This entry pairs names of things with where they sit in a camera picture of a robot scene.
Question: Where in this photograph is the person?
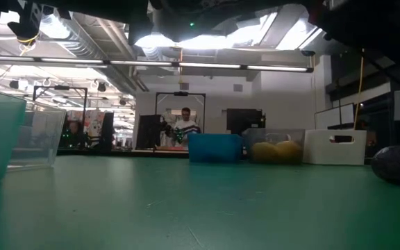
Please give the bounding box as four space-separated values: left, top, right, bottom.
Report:
165 106 203 149

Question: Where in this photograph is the blue plastic bin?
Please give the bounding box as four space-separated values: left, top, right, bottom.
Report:
187 133 245 164

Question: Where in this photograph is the black metal frame stand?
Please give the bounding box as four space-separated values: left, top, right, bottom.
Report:
32 85 89 150

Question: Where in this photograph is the colourful poster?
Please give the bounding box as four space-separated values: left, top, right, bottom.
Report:
67 110 106 147

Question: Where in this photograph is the silver ribbed air duct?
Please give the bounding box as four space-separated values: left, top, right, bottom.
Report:
42 10 142 97

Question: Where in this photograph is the thin yellow cord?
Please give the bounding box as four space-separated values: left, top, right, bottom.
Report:
353 48 365 122

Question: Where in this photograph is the black gantry frame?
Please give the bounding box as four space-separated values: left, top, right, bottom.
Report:
154 91 207 135

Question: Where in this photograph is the long ceiling light strip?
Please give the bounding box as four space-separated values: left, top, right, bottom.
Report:
0 54 315 73

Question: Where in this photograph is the black panel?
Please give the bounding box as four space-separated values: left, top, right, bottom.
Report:
135 114 163 151

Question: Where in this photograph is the whiteboard panel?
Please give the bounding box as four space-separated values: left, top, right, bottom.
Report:
314 102 356 131

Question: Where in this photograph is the clear plastic bin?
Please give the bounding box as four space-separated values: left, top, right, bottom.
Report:
7 103 68 173

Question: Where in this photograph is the green table mat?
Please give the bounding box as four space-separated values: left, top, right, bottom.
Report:
0 154 400 250

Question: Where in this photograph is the black monitor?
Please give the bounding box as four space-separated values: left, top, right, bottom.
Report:
225 108 267 135

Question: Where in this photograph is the grey translucent plastic bin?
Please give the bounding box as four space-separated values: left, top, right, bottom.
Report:
242 128 306 165

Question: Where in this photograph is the white plastic bin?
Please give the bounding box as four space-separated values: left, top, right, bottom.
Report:
302 128 368 167

